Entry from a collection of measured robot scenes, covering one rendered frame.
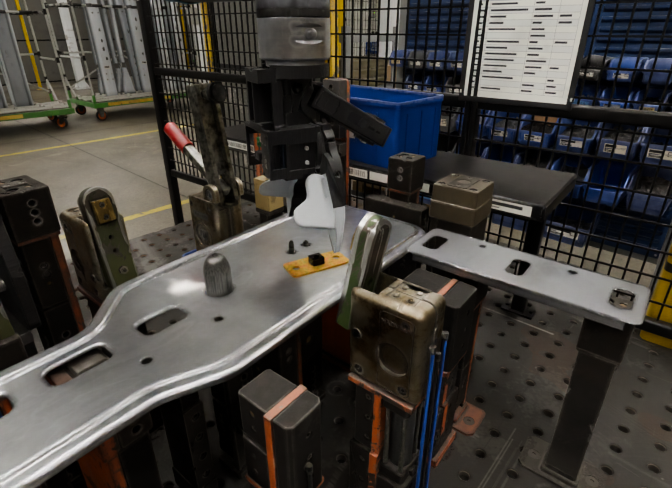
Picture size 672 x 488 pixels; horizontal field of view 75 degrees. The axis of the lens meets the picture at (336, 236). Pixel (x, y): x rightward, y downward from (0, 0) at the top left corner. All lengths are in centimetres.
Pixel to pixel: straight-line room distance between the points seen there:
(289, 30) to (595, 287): 46
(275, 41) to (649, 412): 82
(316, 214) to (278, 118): 11
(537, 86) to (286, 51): 61
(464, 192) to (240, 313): 39
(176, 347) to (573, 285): 46
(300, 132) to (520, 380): 63
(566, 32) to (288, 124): 61
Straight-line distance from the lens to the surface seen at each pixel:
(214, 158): 67
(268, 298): 52
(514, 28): 99
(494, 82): 100
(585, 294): 60
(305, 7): 47
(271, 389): 42
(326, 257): 60
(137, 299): 56
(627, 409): 95
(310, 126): 49
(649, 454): 88
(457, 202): 72
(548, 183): 89
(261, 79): 47
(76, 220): 64
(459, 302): 57
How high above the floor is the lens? 128
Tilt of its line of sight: 25 degrees down
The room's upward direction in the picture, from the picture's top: straight up
